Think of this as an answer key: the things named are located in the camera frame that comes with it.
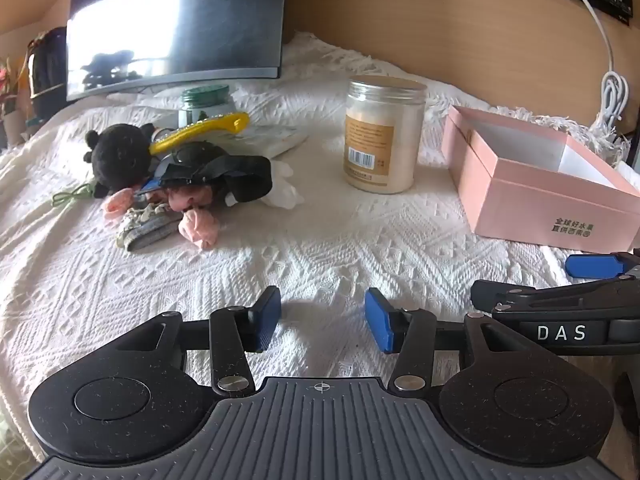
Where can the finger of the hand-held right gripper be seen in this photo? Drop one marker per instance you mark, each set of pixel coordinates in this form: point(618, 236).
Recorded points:
point(505, 294)
point(592, 265)

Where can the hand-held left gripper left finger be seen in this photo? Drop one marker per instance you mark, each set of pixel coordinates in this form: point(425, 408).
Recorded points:
point(267, 317)

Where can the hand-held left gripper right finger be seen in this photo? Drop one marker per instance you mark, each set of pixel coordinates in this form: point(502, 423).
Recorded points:
point(380, 322)

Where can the pink cardboard box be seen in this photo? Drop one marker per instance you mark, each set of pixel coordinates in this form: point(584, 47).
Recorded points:
point(530, 200)

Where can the white tissue packet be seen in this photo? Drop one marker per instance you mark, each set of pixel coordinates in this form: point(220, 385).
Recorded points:
point(282, 137)

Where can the yellow hair brush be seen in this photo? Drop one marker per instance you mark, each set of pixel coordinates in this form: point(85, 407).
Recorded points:
point(220, 122)

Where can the black plush toy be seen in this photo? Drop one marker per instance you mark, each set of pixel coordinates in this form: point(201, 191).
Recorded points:
point(120, 157)

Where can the white knitted blanket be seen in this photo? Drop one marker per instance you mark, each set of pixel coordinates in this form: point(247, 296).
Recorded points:
point(150, 270)

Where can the grey sock with lace trim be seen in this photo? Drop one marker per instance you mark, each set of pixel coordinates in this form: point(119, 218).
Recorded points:
point(150, 232)

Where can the clear jar of powder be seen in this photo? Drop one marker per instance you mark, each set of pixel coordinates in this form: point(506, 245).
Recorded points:
point(382, 135)

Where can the green glass jar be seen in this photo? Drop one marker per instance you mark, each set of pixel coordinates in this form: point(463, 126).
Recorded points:
point(205, 102)

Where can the black computer monitor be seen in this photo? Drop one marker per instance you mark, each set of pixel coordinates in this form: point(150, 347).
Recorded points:
point(175, 20)

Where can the dark bag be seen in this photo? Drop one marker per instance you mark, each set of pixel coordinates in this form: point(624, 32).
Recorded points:
point(47, 80)

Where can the colourful clutter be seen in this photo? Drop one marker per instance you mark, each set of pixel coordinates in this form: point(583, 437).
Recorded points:
point(10, 95)

